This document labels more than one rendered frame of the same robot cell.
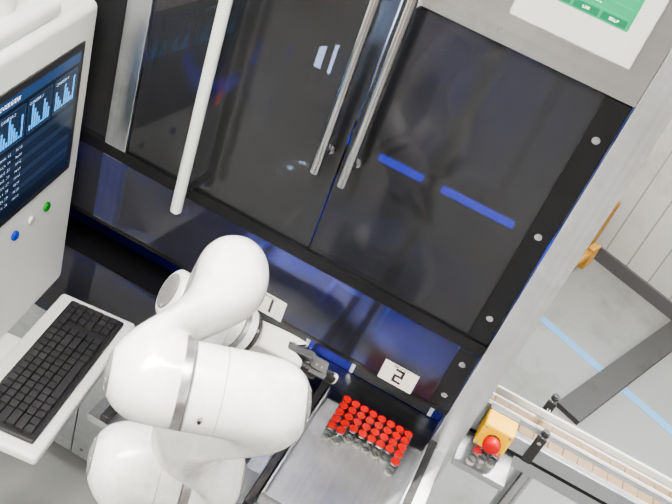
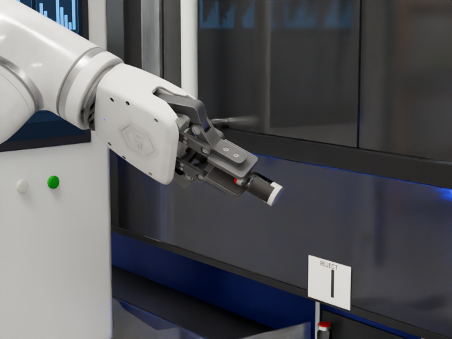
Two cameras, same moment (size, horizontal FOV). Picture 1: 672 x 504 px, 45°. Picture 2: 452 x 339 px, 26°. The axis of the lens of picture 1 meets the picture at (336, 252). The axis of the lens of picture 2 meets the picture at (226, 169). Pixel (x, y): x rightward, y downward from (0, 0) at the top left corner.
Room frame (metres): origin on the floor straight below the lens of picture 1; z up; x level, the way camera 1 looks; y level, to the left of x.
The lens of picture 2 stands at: (0.35, -0.69, 1.38)
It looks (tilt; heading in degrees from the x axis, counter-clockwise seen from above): 9 degrees down; 43
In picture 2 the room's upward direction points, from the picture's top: straight up
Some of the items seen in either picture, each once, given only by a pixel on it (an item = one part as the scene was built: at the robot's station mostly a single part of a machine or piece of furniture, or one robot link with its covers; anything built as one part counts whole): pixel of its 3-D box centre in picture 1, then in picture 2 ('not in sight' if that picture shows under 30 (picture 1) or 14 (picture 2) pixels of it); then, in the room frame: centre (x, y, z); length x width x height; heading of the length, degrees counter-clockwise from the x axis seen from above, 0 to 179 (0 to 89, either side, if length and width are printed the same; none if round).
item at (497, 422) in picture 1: (496, 430); not in sight; (1.33, -0.49, 1.00); 0.08 x 0.07 x 0.07; 170
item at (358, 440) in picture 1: (363, 442); not in sight; (1.23, -0.22, 0.91); 0.18 x 0.02 x 0.05; 80
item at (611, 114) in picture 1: (514, 276); not in sight; (1.33, -0.34, 1.40); 0.05 x 0.01 x 0.80; 80
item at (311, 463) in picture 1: (348, 471); not in sight; (1.14, -0.20, 0.90); 0.34 x 0.26 x 0.04; 170
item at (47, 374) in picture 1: (54, 364); not in sight; (1.18, 0.49, 0.82); 0.40 x 0.14 x 0.02; 178
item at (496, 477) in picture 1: (484, 454); not in sight; (1.37, -0.51, 0.87); 0.14 x 0.13 x 0.02; 170
